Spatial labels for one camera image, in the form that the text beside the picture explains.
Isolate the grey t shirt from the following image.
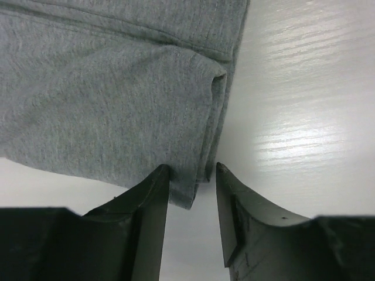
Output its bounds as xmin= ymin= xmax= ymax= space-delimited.
xmin=1 ymin=1 xmax=249 ymax=209

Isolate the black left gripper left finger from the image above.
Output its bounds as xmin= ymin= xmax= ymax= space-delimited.
xmin=1 ymin=165 xmax=170 ymax=280

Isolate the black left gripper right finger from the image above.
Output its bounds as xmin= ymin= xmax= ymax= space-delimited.
xmin=216 ymin=163 xmax=374 ymax=281

